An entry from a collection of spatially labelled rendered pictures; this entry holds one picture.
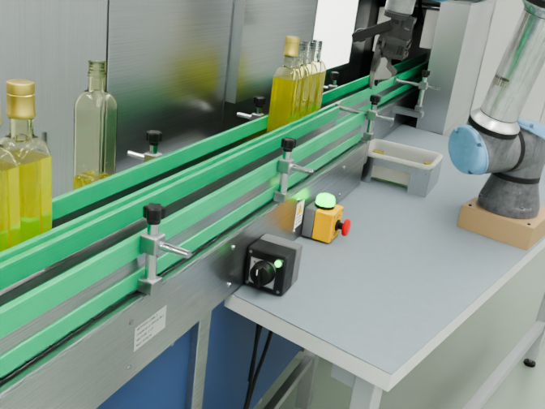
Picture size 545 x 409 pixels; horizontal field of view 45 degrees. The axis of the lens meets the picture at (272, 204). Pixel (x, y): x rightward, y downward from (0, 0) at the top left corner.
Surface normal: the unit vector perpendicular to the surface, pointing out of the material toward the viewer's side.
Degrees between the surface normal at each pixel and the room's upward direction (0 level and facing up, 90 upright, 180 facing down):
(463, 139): 98
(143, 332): 90
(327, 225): 90
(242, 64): 90
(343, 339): 0
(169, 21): 90
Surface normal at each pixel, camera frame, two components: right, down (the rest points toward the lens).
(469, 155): -0.90, 0.19
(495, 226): -0.61, 0.22
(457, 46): -0.42, 0.28
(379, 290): 0.12, -0.92
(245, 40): 0.90, 0.26
